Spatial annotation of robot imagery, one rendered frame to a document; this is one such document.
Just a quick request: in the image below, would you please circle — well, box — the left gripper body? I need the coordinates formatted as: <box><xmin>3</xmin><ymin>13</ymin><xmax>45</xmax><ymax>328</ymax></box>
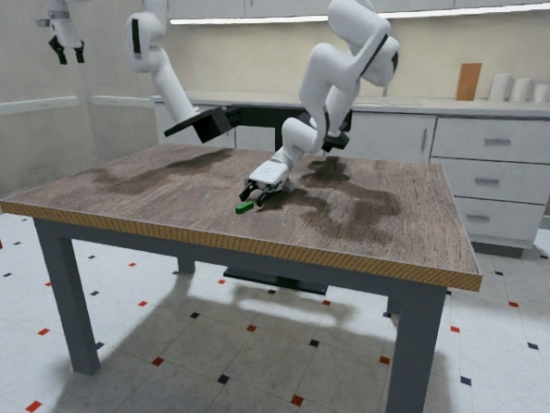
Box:
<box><xmin>249</xmin><ymin>157</ymin><xmax>290</xmax><ymax>191</ymax></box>

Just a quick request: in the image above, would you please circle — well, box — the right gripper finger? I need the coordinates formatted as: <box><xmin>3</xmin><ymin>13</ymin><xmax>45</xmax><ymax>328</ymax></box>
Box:
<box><xmin>49</xmin><ymin>35</ymin><xmax>68</xmax><ymax>65</ymax></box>
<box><xmin>73</xmin><ymin>40</ymin><xmax>84</xmax><ymax>63</ymax></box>

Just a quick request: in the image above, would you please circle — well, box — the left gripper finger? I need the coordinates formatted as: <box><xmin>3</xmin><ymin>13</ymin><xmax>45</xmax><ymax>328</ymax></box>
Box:
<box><xmin>256</xmin><ymin>182</ymin><xmax>283</xmax><ymax>207</ymax></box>
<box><xmin>239</xmin><ymin>178</ymin><xmax>259</xmax><ymax>202</ymax></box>

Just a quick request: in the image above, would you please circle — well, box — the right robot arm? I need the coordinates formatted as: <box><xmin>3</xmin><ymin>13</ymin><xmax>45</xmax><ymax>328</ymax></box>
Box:
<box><xmin>36</xmin><ymin>0</ymin><xmax>199</xmax><ymax>126</ymax></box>

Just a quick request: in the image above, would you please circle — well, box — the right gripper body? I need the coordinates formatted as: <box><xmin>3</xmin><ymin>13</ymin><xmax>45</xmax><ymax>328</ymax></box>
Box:
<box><xmin>50</xmin><ymin>19</ymin><xmax>81</xmax><ymax>48</ymax></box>

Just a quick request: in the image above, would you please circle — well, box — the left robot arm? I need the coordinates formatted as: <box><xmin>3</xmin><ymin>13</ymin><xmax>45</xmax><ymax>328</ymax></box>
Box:
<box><xmin>273</xmin><ymin>0</ymin><xmax>401</xmax><ymax>171</ymax></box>

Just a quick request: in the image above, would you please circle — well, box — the green rectangular block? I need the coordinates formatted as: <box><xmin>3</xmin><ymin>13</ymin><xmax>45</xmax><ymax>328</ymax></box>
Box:
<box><xmin>235</xmin><ymin>201</ymin><xmax>254</xmax><ymax>214</ymax></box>

